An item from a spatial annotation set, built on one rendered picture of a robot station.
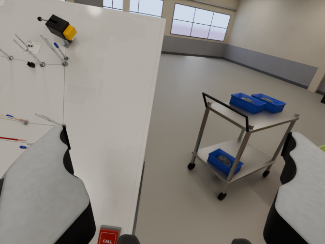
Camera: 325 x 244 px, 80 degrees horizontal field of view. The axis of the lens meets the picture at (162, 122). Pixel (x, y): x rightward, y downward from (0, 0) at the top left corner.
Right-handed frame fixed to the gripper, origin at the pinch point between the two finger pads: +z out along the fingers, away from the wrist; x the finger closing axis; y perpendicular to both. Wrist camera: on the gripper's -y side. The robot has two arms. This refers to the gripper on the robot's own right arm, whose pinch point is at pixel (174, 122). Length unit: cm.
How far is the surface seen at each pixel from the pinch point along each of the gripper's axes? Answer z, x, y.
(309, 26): 877, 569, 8
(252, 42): 1104, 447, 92
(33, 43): 58, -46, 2
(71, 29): 53, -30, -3
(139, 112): 46, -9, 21
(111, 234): 21, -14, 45
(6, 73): 51, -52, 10
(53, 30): 53, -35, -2
